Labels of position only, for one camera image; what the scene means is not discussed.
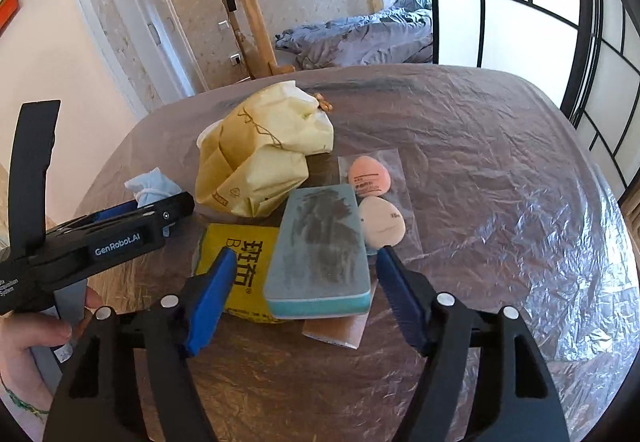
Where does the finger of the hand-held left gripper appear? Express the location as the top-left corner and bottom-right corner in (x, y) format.
(47, 201), (143, 235)
(131, 192), (196, 239)

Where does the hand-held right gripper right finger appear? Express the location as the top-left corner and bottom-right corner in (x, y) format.
(376, 246), (571, 442)

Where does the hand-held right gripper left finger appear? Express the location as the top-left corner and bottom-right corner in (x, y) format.
(42, 247), (238, 442)

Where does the yellow packet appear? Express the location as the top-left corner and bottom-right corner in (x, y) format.
(191, 223), (296, 323)

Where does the yellow paper bag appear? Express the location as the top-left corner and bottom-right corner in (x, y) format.
(194, 81), (335, 218)

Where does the grey teal sharpening stone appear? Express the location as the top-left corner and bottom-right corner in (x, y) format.
(263, 186), (373, 321)

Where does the clear makeup puff packet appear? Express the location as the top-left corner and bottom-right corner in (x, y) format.
(338, 148), (416, 255)

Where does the person's left forearm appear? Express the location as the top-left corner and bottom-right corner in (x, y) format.
(0, 372), (51, 429)

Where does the person's left hand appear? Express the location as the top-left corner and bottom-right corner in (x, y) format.
(0, 287), (103, 410)

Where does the brown cardboard piece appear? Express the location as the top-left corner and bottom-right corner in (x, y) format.
(301, 309), (371, 350)

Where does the grey blue duvet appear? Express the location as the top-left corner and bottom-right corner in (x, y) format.
(274, 0), (434, 70)

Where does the black framed screen partition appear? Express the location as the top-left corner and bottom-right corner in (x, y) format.
(420, 0), (640, 203)

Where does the red white wall poster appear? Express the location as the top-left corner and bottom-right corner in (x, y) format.
(0, 0), (23, 35)

